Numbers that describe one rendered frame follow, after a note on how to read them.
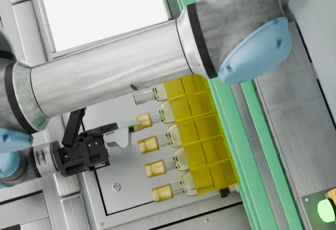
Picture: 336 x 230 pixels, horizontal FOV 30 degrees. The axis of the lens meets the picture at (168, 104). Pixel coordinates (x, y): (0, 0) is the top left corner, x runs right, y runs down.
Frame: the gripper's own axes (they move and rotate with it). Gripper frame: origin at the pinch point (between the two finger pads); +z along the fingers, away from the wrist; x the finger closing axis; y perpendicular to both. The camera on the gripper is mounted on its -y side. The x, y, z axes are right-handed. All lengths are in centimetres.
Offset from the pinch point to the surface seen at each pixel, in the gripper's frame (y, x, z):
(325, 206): 31.8, 20.8, 31.0
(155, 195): 17.7, 1.2, -0.2
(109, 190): 11.4, -12.9, -11.0
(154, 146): 6.8, 1.2, 2.6
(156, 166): 11.3, 1.4, 1.8
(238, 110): 6.9, 13.3, 22.1
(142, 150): 6.8, 1.1, -0.2
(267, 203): 27.4, 13.5, 21.5
